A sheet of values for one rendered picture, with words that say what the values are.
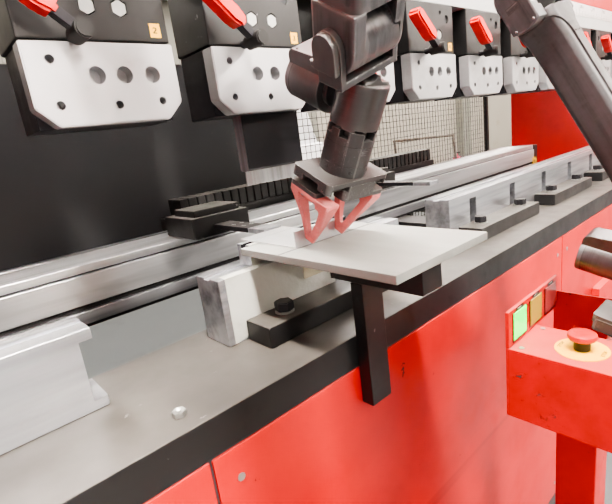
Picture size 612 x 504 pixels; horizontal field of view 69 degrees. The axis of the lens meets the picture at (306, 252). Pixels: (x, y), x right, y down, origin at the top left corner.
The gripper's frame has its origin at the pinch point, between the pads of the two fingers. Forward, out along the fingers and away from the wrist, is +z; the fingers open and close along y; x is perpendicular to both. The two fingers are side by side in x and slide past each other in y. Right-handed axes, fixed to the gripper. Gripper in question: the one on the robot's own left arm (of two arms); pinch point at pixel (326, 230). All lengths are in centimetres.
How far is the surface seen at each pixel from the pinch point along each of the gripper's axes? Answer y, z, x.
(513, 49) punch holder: -72, -19, -19
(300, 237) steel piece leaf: 3.7, 0.5, -0.8
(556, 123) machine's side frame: -216, 21, -46
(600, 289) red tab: -97, 33, 22
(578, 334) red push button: -27.3, 8.2, 28.5
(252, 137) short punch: 2.4, -7.0, -14.9
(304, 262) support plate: 7.7, -0.4, 4.3
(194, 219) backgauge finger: 4.0, 12.6, -26.2
